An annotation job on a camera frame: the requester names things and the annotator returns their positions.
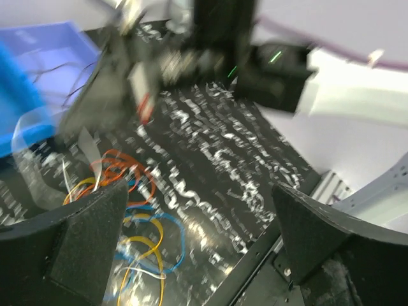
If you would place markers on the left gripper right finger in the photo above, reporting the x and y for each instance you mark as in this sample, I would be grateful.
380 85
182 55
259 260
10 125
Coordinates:
337 259

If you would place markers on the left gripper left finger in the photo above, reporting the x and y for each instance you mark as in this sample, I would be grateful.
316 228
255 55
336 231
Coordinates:
63 256

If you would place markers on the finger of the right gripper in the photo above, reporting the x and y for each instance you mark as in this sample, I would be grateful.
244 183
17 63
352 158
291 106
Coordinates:
105 102

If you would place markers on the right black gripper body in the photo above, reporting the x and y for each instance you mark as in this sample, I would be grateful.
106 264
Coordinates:
143 70

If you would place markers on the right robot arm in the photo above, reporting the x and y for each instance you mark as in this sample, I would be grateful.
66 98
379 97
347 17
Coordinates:
278 75

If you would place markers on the lavender plastic bin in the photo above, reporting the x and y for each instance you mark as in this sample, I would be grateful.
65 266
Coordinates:
58 58

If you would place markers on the blue plastic bin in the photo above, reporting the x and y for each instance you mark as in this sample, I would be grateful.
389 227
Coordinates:
19 97

